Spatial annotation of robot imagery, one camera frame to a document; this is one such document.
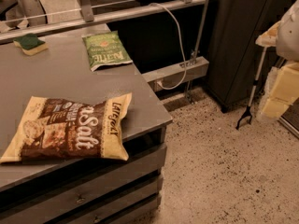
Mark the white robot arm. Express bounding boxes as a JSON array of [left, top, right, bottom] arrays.
[[255, 0, 299, 122]]

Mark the dark cabinet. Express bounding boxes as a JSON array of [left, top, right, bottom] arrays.
[[205, 0, 296, 113]]

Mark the green jalapeno chip bag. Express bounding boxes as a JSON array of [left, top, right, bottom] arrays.
[[82, 31, 132, 72]]

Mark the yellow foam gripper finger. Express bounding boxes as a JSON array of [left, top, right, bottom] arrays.
[[257, 61, 299, 121]]

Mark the brown yellow sea salt chip bag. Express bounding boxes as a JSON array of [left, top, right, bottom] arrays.
[[1, 93, 132, 163]]

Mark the grey metal rail frame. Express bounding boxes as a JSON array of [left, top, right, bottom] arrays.
[[0, 0, 208, 91]]

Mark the white cable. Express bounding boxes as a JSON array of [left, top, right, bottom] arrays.
[[149, 2, 189, 91]]

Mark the grey wooden table base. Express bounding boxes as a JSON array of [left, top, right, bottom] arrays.
[[0, 127, 166, 224]]

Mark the green yellow sponge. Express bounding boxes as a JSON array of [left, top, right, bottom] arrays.
[[13, 34, 48, 56]]

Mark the black grabber stick tool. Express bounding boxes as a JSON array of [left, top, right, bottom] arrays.
[[236, 47, 267, 130]]

